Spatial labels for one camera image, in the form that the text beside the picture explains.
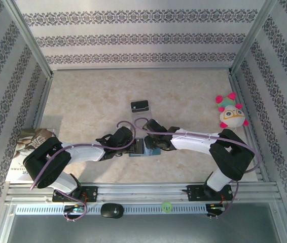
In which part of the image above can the teal card holder wallet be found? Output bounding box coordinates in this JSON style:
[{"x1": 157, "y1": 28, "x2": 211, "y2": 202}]
[{"x1": 128, "y1": 144, "x2": 162, "y2": 158}]

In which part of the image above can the clear acrylic card stand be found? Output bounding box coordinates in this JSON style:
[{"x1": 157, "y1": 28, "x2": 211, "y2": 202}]
[{"x1": 130, "y1": 100, "x2": 154, "y2": 127}]

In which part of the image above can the black computer mouse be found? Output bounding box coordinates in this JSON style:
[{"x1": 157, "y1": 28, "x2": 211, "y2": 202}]
[{"x1": 100, "y1": 203, "x2": 124, "y2": 219}]

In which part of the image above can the plush toy with glasses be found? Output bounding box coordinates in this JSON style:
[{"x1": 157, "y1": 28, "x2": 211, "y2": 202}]
[{"x1": 214, "y1": 92, "x2": 250, "y2": 130}]

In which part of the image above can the left circuit board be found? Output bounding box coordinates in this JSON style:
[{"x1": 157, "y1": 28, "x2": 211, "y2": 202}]
[{"x1": 63, "y1": 205, "x2": 87, "y2": 214}]

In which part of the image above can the circuit board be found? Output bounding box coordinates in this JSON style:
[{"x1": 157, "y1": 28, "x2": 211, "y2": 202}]
[
  {"x1": 208, "y1": 204, "x2": 226, "y2": 212},
  {"x1": 63, "y1": 205, "x2": 87, "y2": 214}
]

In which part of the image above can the grey metal sheet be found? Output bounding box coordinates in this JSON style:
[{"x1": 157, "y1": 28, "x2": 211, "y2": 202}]
[{"x1": 0, "y1": 202, "x2": 287, "y2": 243}]

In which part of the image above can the right circuit board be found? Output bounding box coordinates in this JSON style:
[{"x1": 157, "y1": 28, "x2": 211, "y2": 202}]
[{"x1": 208, "y1": 204, "x2": 226, "y2": 212}]

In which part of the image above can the paperback book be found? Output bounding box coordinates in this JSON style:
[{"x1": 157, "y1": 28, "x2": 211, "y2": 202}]
[{"x1": 6, "y1": 128, "x2": 58, "y2": 184}]

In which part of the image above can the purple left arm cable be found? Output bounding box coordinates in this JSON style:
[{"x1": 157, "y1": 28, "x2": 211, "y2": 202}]
[{"x1": 29, "y1": 120, "x2": 136, "y2": 223}]

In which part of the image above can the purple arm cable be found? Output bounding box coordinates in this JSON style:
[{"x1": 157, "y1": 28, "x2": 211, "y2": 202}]
[
  {"x1": 29, "y1": 120, "x2": 136, "y2": 223},
  {"x1": 134, "y1": 116, "x2": 260, "y2": 221}
]

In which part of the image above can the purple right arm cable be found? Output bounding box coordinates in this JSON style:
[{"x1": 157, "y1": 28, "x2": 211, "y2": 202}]
[{"x1": 134, "y1": 116, "x2": 260, "y2": 221}]

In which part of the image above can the aluminium mounting rail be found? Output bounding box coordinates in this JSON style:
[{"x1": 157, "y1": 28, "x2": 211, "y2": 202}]
[{"x1": 5, "y1": 182, "x2": 279, "y2": 203}]

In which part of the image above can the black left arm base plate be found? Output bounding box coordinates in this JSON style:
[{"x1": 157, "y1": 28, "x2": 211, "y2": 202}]
[{"x1": 52, "y1": 186, "x2": 99, "y2": 203}]

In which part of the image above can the white slotted cable duct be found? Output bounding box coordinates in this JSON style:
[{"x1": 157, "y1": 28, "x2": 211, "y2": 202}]
[{"x1": 15, "y1": 204, "x2": 207, "y2": 215}]

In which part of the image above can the green ring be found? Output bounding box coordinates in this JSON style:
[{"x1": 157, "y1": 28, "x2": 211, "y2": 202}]
[{"x1": 161, "y1": 201, "x2": 173, "y2": 213}]

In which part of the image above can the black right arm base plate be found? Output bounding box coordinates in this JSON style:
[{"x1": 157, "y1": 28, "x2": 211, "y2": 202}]
[{"x1": 188, "y1": 184, "x2": 234, "y2": 203}]

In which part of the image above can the aluminium back rail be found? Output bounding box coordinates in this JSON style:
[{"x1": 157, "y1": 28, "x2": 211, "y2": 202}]
[{"x1": 51, "y1": 66, "x2": 232, "y2": 72}]

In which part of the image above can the aluminium side rail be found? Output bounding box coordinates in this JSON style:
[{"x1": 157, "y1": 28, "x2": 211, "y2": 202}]
[
  {"x1": 228, "y1": 72, "x2": 270, "y2": 183},
  {"x1": 31, "y1": 75, "x2": 54, "y2": 130}
]

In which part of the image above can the aluminium frame post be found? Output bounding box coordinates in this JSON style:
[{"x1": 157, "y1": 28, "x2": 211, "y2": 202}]
[
  {"x1": 3, "y1": 0, "x2": 54, "y2": 79},
  {"x1": 229, "y1": 0, "x2": 279, "y2": 76}
]

